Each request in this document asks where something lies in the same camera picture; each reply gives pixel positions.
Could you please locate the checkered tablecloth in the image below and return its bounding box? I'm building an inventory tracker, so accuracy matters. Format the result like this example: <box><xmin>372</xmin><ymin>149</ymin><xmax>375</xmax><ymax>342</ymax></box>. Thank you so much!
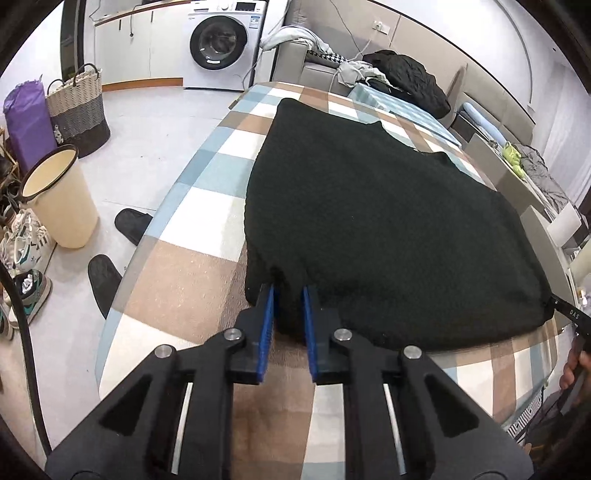
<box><xmin>95</xmin><ymin>83</ymin><xmax>572</xmax><ymax>479</ymax></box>

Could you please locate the grey sofa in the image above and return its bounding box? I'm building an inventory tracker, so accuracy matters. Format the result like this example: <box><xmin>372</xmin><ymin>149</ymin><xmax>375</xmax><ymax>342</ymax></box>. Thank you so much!
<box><xmin>271</xmin><ymin>1</ymin><xmax>372</xmax><ymax>95</ymax></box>

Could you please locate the grey blanket on bed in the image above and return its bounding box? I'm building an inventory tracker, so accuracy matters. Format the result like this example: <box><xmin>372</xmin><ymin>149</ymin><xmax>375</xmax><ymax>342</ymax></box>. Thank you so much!
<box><xmin>515</xmin><ymin>143</ymin><xmax>570</xmax><ymax>213</ymax></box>

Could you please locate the person's right hand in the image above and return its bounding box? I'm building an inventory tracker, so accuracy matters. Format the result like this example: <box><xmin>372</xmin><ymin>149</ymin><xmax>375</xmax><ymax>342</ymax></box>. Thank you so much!
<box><xmin>559</xmin><ymin>342</ymin><xmax>591</xmax><ymax>393</ymax></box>

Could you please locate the white green sneaker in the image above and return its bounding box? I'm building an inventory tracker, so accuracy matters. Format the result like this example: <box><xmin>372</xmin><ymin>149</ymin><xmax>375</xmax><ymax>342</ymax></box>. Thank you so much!
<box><xmin>14</xmin><ymin>269</ymin><xmax>52</xmax><ymax>324</ymax></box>

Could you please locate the white paper towel roll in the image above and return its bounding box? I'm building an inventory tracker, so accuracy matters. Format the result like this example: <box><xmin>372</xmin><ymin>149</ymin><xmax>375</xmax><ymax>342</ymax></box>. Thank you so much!
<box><xmin>547</xmin><ymin>203</ymin><xmax>581</xmax><ymax>247</ymax></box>

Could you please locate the beige side cabinet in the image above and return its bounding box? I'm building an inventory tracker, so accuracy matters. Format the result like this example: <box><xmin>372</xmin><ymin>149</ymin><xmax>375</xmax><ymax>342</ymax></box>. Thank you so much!
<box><xmin>465</xmin><ymin>135</ymin><xmax>551</xmax><ymax>220</ymax></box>

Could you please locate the purple bag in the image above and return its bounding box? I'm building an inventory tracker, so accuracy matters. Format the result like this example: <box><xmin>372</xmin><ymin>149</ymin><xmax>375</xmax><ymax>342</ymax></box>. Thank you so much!
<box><xmin>3</xmin><ymin>80</ymin><xmax>57</xmax><ymax>175</ymax></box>

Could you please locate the black knit sweater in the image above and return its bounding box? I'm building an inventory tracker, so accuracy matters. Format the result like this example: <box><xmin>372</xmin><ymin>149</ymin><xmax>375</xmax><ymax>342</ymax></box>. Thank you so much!
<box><xmin>245</xmin><ymin>99</ymin><xmax>553</xmax><ymax>351</ymax></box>

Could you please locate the white washing machine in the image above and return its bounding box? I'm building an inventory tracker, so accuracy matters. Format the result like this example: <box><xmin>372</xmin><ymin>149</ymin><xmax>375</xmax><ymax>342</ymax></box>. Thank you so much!
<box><xmin>182</xmin><ymin>1</ymin><xmax>267</xmax><ymax>92</ymax></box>

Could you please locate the cream waste bin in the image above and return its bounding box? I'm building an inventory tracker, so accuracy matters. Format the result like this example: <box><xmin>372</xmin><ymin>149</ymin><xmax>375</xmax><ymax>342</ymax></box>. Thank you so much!
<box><xmin>18</xmin><ymin>144</ymin><xmax>98</xmax><ymax>250</ymax></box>

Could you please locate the woven laundry basket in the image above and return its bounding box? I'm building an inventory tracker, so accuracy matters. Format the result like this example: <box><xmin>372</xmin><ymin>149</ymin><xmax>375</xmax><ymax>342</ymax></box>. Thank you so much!
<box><xmin>46</xmin><ymin>63</ymin><xmax>111</xmax><ymax>158</ymax></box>

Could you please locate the blue pillow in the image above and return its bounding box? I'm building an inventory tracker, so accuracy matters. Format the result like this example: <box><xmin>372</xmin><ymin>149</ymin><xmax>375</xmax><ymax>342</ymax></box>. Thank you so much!
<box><xmin>462</xmin><ymin>102</ymin><xmax>507</xmax><ymax>147</ymax></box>

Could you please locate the blue checkered cloth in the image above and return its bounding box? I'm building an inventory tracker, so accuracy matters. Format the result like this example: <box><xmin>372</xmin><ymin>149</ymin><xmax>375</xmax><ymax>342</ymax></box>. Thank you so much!
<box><xmin>348</xmin><ymin>83</ymin><xmax>462</xmax><ymax>148</ymax></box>

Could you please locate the white light clothes pile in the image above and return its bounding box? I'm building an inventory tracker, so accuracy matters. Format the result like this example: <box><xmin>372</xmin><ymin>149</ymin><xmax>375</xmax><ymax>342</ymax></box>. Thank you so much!
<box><xmin>335</xmin><ymin>60</ymin><xmax>391</xmax><ymax>88</ymax></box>

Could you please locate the green toy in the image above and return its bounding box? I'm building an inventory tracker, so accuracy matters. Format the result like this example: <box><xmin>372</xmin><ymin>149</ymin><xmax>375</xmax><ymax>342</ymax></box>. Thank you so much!
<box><xmin>502</xmin><ymin>142</ymin><xmax>526</xmax><ymax>180</ymax></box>

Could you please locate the black jacket on sofa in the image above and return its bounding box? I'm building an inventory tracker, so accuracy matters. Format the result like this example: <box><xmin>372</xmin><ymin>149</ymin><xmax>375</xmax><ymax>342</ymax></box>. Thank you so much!
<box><xmin>363</xmin><ymin>50</ymin><xmax>451</xmax><ymax>119</ymax></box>

